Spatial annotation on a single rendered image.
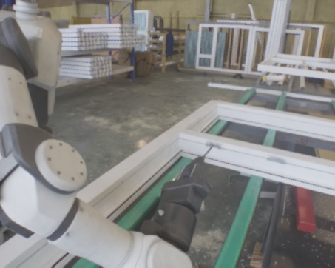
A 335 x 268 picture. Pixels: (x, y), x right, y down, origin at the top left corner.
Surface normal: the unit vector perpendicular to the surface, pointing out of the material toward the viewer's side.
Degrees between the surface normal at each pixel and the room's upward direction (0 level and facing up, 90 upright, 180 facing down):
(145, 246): 18
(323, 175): 90
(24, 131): 49
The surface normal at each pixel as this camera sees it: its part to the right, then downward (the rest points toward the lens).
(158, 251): 0.74, -0.33
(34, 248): 0.88, 0.20
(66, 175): 0.76, -0.58
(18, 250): 0.02, -0.92
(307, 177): -0.48, 0.33
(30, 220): -0.18, 0.22
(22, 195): -0.39, -0.06
